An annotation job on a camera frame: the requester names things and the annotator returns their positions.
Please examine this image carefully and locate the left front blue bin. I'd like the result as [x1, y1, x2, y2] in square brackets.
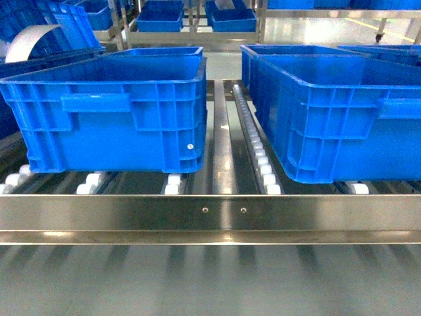
[1, 55, 207, 173]

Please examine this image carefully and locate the blue bin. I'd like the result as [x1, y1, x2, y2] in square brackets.
[240, 44, 369, 100]
[103, 46, 203, 57]
[1, 55, 207, 173]
[254, 55, 420, 184]

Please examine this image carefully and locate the steel shelf rack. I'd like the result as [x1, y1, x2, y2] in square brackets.
[94, 1, 266, 52]
[1, 80, 420, 246]

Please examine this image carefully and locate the right rear blue bin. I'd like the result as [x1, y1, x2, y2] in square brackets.
[240, 44, 369, 100]

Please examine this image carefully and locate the white roller track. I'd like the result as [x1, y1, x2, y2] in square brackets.
[232, 84, 284, 195]

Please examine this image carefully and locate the left rear blue bin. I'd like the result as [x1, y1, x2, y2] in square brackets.
[103, 46, 203, 57]

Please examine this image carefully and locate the far steel shelf rack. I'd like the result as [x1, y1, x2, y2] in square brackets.
[94, 1, 266, 52]

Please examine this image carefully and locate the steel divider rail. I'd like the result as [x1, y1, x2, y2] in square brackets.
[212, 80, 238, 194]

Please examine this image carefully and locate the right front blue bin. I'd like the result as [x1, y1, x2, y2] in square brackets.
[254, 55, 420, 184]

